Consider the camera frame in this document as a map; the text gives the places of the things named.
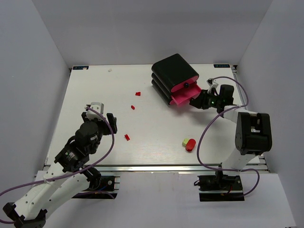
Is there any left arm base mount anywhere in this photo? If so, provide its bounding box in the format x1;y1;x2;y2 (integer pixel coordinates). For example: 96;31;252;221
73;167;119;200

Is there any black drawer cabinet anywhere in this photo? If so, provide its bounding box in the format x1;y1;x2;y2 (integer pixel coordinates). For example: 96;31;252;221
151;53;199;105

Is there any pale yellow small lego brick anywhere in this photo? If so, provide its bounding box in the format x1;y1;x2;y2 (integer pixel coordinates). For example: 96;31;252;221
182;138;189;147

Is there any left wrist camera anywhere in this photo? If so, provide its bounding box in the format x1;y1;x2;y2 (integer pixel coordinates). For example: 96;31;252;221
86;102;104;120

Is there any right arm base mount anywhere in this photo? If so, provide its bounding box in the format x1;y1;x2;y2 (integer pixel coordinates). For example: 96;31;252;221
193;171;245;202

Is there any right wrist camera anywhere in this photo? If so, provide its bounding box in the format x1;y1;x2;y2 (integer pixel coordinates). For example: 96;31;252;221
207;78;218;94

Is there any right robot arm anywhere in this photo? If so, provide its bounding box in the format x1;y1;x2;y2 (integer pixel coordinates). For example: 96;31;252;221
190;85;272;178

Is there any red round lego block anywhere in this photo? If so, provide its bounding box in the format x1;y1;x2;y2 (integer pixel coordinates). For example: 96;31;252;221
185;139;196;152

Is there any pink drawer with black knob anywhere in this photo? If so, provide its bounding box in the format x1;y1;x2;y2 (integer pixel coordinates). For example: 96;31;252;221
171;76;199;93

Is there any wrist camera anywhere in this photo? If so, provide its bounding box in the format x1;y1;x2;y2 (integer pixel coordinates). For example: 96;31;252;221
207;78;218;94
86;102;104;120

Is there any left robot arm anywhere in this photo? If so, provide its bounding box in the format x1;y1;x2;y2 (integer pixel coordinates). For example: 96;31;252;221
3;108;117;228

